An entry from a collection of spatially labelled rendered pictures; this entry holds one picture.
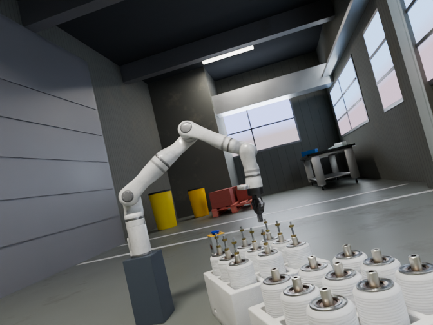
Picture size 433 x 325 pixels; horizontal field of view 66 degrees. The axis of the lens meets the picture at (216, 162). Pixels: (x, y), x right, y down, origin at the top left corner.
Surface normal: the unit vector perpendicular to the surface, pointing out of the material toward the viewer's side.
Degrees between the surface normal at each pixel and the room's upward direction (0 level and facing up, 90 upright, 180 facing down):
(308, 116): 90
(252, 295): 90
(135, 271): 90
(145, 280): 90
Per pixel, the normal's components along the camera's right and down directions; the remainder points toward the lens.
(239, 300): 0.27, -0.14
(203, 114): -0.20, -0.03
